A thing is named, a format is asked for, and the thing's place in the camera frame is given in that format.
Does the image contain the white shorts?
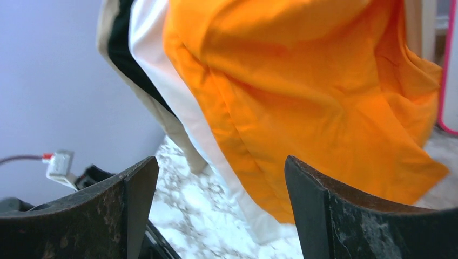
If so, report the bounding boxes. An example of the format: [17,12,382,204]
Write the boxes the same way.
[129,0,298,245]

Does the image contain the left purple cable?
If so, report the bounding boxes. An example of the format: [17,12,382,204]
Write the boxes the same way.
[0,154,44,167]

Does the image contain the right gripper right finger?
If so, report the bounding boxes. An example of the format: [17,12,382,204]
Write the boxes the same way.
[285,156,457,258]

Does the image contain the beige shorts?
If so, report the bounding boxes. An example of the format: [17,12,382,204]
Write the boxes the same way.
[96,1,207,175]

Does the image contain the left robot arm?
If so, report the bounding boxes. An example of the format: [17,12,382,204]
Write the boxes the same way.
[1,165,180,259]

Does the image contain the black shorts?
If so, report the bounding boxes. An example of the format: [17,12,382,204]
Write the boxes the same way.
[107,0,177,117]

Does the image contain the orange shorts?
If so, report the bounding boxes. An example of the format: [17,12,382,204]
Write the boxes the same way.
[163,1,448,223]

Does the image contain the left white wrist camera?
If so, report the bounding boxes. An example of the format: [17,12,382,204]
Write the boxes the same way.
[42,149,78,190]

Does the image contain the pink framed whiteboard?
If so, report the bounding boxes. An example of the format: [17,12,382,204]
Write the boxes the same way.
[438,1,457,135]

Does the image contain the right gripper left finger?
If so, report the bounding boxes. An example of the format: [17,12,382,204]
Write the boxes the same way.
[1,156,159,258]

